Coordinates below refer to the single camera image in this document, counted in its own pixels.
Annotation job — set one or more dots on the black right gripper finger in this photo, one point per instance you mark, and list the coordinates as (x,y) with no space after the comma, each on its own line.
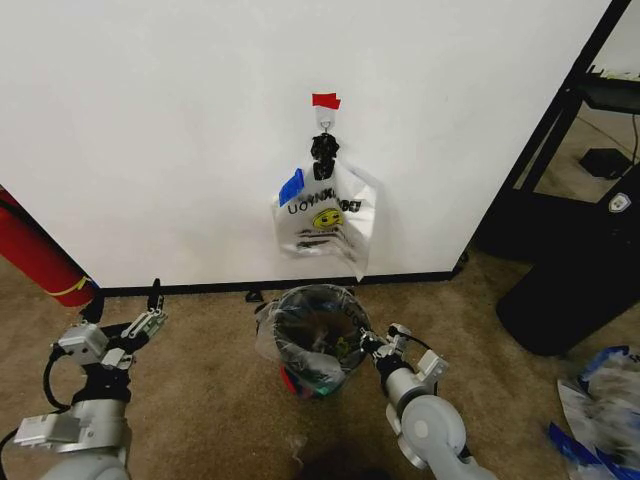
(400,336)
(367,339)

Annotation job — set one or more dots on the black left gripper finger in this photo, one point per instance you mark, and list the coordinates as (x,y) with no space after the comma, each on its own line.
(147,322)
(92,311)

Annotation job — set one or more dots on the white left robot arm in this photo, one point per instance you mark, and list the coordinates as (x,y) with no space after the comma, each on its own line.
(95,425)

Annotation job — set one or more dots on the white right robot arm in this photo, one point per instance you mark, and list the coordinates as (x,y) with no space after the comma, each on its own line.
(430,430)

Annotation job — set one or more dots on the black round trash bin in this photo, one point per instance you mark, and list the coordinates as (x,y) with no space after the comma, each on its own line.
(310,325)

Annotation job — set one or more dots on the clear plastic bin liner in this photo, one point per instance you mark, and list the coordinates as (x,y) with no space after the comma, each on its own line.
(272,340)

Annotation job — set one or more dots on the white smiley print garbage bag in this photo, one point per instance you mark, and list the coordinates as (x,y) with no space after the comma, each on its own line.
(320,225)

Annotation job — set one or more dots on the blue and white plastic bag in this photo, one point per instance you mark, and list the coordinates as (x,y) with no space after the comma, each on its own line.
(600,405)

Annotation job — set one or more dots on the red fire extinguisher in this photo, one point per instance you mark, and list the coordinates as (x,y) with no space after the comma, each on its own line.
(35,255)

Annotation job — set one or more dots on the black partition foot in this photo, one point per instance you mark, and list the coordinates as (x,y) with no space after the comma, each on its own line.
(255,296)

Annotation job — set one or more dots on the blue tape strip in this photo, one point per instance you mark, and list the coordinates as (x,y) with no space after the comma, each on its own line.
(291,186)

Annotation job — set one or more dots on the black computer tower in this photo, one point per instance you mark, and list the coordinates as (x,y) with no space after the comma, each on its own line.
(585,270)

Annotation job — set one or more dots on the red tape strip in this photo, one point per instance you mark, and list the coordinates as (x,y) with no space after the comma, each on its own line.
(325,100)

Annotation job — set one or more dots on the small black box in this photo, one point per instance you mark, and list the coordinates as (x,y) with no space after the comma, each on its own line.
(604,162)

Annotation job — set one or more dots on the black rack shelf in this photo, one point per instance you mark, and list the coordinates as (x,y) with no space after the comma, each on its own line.
(610,92)

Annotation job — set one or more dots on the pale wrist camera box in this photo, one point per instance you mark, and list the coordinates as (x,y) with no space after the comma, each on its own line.
(80,344)

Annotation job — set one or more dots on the clear adhesive wall hook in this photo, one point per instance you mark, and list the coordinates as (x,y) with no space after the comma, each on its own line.
(325,119)

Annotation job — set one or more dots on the black metal rack frame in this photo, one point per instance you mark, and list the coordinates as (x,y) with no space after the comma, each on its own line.
(545,150)

